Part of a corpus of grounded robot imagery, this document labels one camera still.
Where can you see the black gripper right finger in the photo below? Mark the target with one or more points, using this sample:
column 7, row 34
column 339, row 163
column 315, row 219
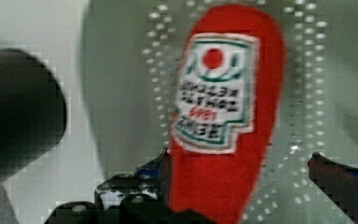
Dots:
column 337, row 181

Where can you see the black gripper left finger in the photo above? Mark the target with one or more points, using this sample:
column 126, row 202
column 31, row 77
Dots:
column 147, row 179

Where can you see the red felt ketchup bottle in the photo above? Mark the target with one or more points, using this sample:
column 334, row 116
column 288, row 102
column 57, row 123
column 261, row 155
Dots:
column 227, row 94

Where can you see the steel perforated strainer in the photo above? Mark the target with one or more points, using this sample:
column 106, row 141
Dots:
column 131, row 51

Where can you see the black rounded object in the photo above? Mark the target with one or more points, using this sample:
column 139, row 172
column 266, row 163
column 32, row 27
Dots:
column 33, row 111

